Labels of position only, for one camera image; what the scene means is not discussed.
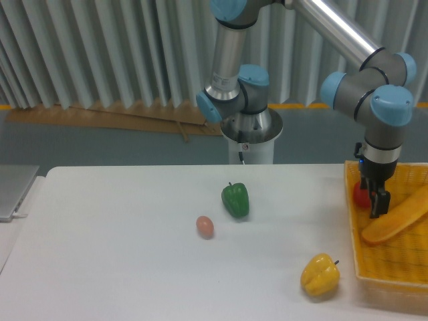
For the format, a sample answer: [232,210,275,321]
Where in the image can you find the red tomato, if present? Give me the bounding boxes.
[352,182,371,208]

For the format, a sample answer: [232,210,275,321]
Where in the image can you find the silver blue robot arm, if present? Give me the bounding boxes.
[196,1,417,218]

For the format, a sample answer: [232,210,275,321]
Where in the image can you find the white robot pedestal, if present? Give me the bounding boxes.
[221,108,283,165]

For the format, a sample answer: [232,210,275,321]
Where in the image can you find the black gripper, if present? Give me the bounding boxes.
[359,158,398,219]

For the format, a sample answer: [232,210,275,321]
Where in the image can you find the brown cardboard sheet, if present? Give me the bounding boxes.
[6,98,221,142]

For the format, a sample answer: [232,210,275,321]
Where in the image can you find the brown egg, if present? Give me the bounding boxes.
[196,216,214,239]

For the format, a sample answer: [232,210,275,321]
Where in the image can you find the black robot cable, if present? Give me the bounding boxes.
[237,130,247,165]

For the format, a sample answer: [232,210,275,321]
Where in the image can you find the green bell pepper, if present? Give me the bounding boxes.
[221,183,249,219]

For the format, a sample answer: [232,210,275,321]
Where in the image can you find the orange bread loaf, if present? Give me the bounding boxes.
[361,185,427,245]

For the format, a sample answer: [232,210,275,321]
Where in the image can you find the yellow woven basket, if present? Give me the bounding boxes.
[344,160,427,293]

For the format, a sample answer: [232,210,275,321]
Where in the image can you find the yellow bell pepper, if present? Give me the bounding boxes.
[300,253,340,297]

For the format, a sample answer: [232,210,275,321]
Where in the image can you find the silver laptop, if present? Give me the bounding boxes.
[1,165,39,223]

